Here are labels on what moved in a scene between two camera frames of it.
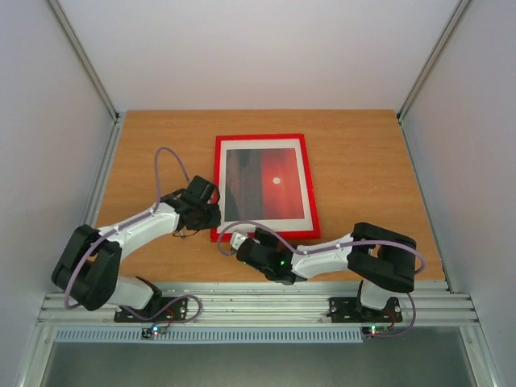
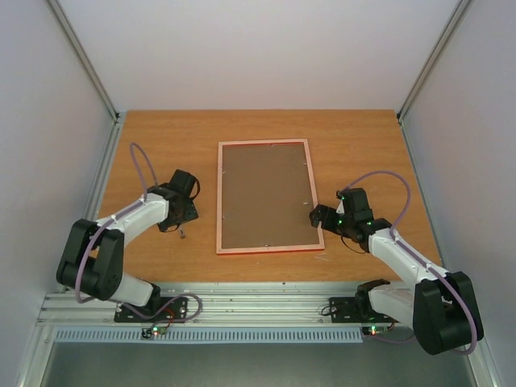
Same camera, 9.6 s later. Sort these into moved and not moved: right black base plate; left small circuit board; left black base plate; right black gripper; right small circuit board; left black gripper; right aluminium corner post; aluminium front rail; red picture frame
Moved: right black gripper; left black gripper; red picture frame
Not moved: right aluminium corner post; left black base plate; left small circuit board; right black base plate; aluminium front rail; right small circuit board
